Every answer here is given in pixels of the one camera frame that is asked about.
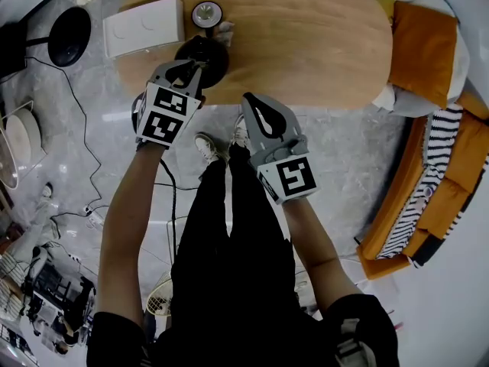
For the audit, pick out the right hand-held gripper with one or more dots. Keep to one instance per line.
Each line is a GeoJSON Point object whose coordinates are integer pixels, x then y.
{"type": "Point", "coordinates": [290, 174]}

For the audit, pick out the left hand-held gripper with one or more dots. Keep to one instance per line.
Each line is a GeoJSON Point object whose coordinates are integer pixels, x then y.
{"type": "Point", "coordinates": [164, 117]}

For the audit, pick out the grey tea bag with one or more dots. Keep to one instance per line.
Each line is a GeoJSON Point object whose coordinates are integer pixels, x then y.
{"type": "Point", "coordinates": [226, 33]}

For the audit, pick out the person's left forearm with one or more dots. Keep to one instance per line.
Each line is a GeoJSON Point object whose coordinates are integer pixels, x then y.
{"type": "Point", "coordinates": [126, 224]}

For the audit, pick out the person's right forearm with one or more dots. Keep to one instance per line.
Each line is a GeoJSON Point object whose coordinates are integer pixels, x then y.
{"type": "Point", "coordinates": [309, 243]}

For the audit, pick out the person's right grey shoe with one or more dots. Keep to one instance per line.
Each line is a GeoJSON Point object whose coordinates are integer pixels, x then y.
{"type": "Point", "coordinates": [240, 130]}

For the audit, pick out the person's grey shoe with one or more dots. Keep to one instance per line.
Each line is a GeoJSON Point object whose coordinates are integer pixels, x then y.
{"type": "Point", "coordinates": [207, 147]}
{"type": "Point", "coordinates": [240, 130]}

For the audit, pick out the white rectangular box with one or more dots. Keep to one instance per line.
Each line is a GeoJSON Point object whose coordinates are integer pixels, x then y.
{"type": "Point", "coordinates": [143, 27]}

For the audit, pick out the round silver lid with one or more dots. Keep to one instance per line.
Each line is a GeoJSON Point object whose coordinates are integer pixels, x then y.
{"type": "Point", "coordinates": [207, 13]}

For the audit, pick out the person's left grey shoe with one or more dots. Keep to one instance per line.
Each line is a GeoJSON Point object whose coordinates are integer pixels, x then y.
{"type": "Point", "coordinates": [207, 147]}

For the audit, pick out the black round stand base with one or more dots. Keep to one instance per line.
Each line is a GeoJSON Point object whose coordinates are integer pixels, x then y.
{"type": "Point", "coordinates": [69, 36]}

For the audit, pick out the person's black trousers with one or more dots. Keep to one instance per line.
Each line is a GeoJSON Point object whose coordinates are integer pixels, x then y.
{"type": "Point", "coordinates": [229, 266]}

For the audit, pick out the yellow cushion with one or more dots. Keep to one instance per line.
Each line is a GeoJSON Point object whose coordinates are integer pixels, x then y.
{"type": "Point", "coordinates": [385, 6]}

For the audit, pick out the white power strip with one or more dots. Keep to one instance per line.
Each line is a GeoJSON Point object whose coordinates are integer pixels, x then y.
{"type": "Point", "coordinates": [93, 217]}

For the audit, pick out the orange square cushion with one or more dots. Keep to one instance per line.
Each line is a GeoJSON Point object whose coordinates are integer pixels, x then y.
{"type": "Point", "coordinates": [422, 52]}

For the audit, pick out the white round cushion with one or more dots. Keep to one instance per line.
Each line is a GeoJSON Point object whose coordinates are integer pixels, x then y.
{"type": "Point", "coordinates": [23, 136]}

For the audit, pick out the black furniture piece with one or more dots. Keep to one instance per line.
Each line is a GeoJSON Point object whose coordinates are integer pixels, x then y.
{"type": "Point", "coordinates": [11, 54]}

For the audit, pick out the black and white striped blanket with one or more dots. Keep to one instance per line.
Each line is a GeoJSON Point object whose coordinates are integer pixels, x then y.
{"type": "Point", "coordinates": [439, 136]}

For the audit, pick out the small white round object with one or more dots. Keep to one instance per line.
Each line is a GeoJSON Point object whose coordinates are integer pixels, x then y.
{"type": "Point", "coordinates": [428, 192]}

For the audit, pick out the orange sofa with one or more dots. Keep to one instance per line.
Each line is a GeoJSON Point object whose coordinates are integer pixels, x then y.
{"type": "Point", "coordinates": [470, 147]}

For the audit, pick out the white floor fan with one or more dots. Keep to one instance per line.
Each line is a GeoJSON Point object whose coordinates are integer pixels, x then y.
{"type": "Point", "coordinates": [160, 298]}

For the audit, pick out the person's black shirt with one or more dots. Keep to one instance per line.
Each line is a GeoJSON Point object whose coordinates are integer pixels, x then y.
{"type": "Point", "coordinates": [359, 319]}

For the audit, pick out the black cluttered rack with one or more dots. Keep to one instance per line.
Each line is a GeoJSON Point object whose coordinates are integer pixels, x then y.
{"type": "Point", "coordinates": [57, 293]}

